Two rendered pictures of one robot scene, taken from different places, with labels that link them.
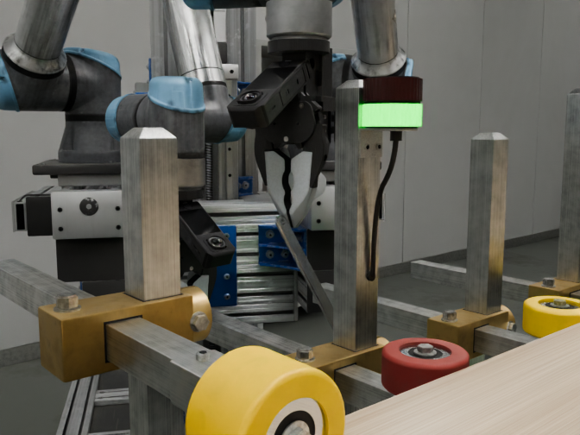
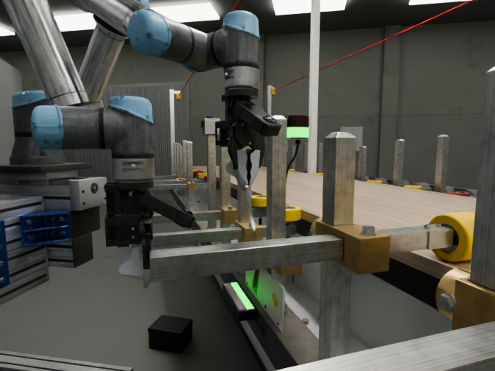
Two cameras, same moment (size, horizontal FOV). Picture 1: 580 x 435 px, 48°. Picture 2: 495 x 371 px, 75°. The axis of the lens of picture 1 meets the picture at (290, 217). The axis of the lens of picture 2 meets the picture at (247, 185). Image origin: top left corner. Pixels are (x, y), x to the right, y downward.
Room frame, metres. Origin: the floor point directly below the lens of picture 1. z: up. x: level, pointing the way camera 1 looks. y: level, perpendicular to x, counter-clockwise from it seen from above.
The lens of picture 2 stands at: (0.49, 0.63, 1.09)
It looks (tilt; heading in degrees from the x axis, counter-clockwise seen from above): 6 degrees down; 292
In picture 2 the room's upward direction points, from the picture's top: straight up
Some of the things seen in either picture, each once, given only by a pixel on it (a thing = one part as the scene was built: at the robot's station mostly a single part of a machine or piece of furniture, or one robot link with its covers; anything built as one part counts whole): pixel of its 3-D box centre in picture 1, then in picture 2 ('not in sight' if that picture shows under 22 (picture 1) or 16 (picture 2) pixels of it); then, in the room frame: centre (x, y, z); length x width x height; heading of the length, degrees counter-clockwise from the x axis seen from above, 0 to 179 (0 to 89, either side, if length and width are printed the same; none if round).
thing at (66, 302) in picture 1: (66, 301); (368, 230); (0.50, 0.18, 0.98); 0.02 x 0.02 x 0.01
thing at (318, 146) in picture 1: (307, 148); (254, 148); (0.74, -0.02, 1.09); 0.05 x 0.02 x 0.09; 60
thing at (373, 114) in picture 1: (392, 115); (295, 132); (0.68, -0.10, 1.12); 0.06 x 0.06 x 0.02
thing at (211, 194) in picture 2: not in sight; (211, 184); (1.20, -0.65, 0.92); 0.05 x 0.04 x 0.45; 130
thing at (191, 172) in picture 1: (176, 174); (133, 170); (0.92, 0.16, 1.05); 0.08 x 0.08 x 0.05
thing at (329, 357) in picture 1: (342, 370); (280, 254); (0.69, -0.06, 0.84); 0.13 x 0.06 x 0.05; 130
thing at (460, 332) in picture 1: (472, 330); (246, 230); (0.86, -0.25, 0.84); 0.13 x 0.06 x 0.05; 130
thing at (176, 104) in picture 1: (175, 117); (130, 128); (0.92, 0.16, 1.12); 0.09 x 0.08 x 0.11; 42
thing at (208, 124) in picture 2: not in sight; (211, 127); (1.20, -0.65, 1.18); 0.07 x 0.07 x 0.08; 40
